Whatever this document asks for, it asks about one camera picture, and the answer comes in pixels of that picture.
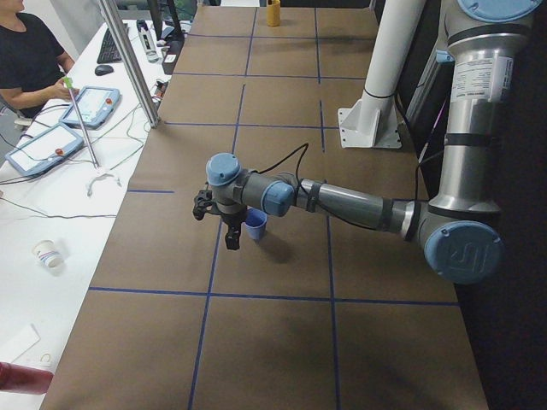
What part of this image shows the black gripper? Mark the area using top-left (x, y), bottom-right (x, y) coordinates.
top-left (217, 203), bottom-right (246, 250)

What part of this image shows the blue ribbed plastic cup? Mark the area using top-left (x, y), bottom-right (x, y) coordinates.
top-left (244, 208), bottom-right (268, 241)

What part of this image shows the yellow bamboo holder cup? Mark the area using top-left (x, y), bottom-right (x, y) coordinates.
top-left (266, 0), bottom-right (281, 27)

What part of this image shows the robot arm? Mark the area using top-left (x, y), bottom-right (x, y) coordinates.
top-left (192, 1), bottom-right (538, 284)

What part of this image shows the paper cup on desk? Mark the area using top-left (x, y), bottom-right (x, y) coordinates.
top-left (32, 240), bottom-right (63, 268)

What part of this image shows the white mounting pillar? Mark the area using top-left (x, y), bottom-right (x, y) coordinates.
top-left (338, 0), bottom-right (426, 149)

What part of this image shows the teach pendant far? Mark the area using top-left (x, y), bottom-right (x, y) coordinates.
top-left (76, 86), bottom-right (121, 130)

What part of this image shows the teach pendant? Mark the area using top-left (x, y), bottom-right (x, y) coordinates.
top-left (4, 123), bottom-right (84, 177)
top-left (76, 86), bottom-right (121, 130)

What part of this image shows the teach pendant near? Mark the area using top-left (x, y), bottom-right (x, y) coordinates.
top-left (4, 123), bottom-right (84, 177)

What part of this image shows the clear water bottle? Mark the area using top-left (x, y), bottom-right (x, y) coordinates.
top-left (136, 20), bottom-right (159, 63)

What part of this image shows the black computer mouse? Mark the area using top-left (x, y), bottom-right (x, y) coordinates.
top-left (94, 64), bottom-right (114, 77)

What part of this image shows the black keyboard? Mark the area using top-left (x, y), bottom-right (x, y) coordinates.
top-left (97, 28), bottom-right (122, 65)

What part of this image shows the metal rod with green tip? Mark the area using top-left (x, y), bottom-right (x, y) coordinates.
top-left (62, 76), bottom-right (99, 169)

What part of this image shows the white paper sheet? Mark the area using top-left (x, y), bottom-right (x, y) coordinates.
top-left (1, 324), bottom-right (40, 363)

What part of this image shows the red bottle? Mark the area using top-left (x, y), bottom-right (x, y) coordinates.
top-left (1, 362), bottom-right (54, 395)

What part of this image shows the person in black shirt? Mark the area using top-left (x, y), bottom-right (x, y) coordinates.
top-left (1, 1), bottom-right (74, 118)

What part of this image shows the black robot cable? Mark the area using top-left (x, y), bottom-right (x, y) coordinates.
top-left (258, 143), bottom-right (311, 180)

